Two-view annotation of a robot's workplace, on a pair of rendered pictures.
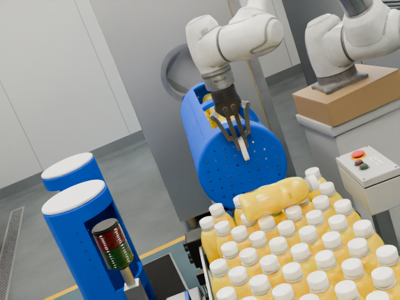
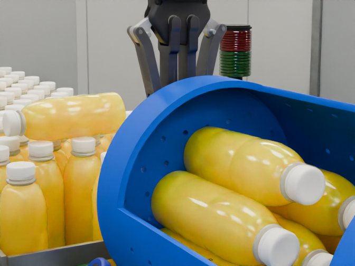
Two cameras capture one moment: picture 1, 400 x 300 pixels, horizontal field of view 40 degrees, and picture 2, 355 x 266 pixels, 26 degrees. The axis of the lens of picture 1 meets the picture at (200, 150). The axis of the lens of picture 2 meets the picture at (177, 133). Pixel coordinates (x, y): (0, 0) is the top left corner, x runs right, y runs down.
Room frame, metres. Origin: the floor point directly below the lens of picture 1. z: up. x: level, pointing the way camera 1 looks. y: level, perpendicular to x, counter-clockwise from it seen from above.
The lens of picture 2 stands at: (2.42, -0.59, 1.35)
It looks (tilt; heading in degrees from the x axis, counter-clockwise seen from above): 11 degrees down; 151
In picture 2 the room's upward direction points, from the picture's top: straight up
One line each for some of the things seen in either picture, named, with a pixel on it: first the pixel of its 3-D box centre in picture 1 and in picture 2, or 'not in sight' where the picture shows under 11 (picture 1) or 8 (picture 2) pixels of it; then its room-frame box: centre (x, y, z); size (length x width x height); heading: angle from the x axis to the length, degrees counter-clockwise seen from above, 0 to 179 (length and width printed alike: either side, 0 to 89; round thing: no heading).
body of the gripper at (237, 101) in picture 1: (226, 101); (177, 5); (1.60, -0.13, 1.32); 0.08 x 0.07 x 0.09; 89
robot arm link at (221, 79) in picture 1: (218, 78); not in sight; (1.60, -0.13, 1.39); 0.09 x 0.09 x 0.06
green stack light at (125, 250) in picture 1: (116, 253); (235, 63); (1.15, 0.26, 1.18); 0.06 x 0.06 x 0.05
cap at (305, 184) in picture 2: not in sight; (307, 185); (1.85, -0.12, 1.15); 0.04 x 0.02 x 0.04; 90
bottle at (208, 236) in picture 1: (218, 253); not in sight; (1.35, 0.05, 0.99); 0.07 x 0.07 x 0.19
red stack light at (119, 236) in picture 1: (109, 236); (235, 40); (1.15, 0.26, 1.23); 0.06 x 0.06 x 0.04
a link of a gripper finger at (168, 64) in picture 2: (237, 120); (168, 62); (1.60, -0.14, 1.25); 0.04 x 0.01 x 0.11; 179
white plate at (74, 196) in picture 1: (73, 196); not in sight; (2.19, 0.56, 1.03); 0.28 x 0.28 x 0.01
